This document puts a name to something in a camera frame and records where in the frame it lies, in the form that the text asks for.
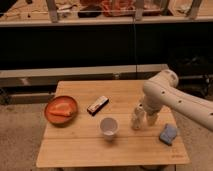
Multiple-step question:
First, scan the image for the clear plastic bottle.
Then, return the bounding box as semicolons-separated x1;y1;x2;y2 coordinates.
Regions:
131;103;145;130

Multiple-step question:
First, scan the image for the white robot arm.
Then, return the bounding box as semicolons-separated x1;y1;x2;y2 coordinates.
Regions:
141;69;213;132

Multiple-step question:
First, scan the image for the blue sponge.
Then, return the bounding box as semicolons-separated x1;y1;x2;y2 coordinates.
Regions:
159;124;178;146

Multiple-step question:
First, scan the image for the white paper cup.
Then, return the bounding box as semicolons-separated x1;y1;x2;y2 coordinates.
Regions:
100;117;118;141

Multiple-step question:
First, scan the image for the wooden table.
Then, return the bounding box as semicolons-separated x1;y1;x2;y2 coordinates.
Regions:
36;80;189;168

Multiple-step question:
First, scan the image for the orange food piece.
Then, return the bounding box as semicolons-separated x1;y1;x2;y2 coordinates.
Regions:
50;105;71;117

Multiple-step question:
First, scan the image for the orange bowl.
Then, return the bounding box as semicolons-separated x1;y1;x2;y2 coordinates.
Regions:
44;96;78;125

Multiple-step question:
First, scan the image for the red object on shelf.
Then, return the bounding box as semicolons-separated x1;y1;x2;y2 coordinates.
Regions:
101;0;135;17

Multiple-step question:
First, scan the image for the black hanging cable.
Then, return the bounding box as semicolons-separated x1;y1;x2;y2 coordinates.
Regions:
132;15;139;80

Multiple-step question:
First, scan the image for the grey metal bench rail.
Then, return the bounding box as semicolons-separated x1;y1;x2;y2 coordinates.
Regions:
0;64;168;87

